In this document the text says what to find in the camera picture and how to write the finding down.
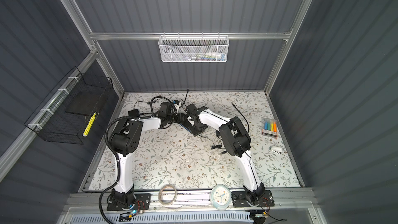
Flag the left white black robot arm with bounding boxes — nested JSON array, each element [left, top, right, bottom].
[[105, 96, 183, 210]]

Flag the white wire mesh basket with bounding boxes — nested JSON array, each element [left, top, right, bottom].
[[158, 36, 230, 63]]

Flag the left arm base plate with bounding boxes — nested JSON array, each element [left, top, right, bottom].
[[106, 191, 151, 211]]

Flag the clear tape roll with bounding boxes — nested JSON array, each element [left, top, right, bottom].
[[158, 184, 178, 206]]

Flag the black wire basket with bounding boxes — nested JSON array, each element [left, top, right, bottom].
[[25, 67, 114, 145]]

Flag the white round clock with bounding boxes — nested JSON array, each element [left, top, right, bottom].
[[210, 184, 232, 211]]

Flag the black flat box in basket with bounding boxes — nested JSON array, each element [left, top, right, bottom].
[[65, 92, 107, 116]]

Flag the small white cylinder object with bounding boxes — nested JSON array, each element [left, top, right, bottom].
[[270, 146, 283, 154]]

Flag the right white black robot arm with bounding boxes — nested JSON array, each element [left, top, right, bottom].
[[179, 104, 265, 206]]

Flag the yellow black striped item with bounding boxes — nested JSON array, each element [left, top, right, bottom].
[[83, 112, 97, 137]]

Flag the floral table mat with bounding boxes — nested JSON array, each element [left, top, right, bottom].
[[88, 91, 301, 191]]

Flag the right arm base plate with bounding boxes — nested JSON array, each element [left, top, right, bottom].
[[231, 190, 275, 208]]

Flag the highlighter marker pack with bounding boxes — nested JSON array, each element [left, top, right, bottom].
[[261, 118, 278, 138]]

